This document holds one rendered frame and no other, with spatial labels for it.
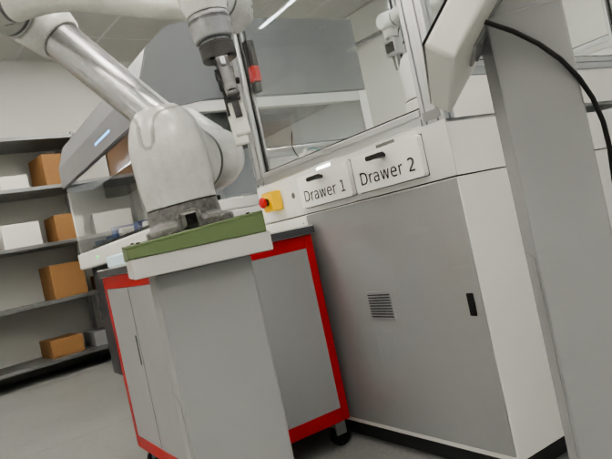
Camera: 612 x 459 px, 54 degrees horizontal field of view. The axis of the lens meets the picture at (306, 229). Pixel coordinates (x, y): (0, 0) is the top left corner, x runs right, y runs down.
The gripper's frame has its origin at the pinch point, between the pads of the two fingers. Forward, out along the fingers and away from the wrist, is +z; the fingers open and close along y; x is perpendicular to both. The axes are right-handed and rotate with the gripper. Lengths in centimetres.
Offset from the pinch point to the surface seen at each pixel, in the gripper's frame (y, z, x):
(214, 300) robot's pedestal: -4.7, 31.5, 15.0
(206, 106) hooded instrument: 139, -38, 3
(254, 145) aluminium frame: 103, -11, -10
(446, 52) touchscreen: -49, 4, -27
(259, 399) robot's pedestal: -4, 54, 12
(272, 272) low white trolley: 66, 35, -1
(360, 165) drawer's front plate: 45, 10, -34
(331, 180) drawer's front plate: 59, 12, -27
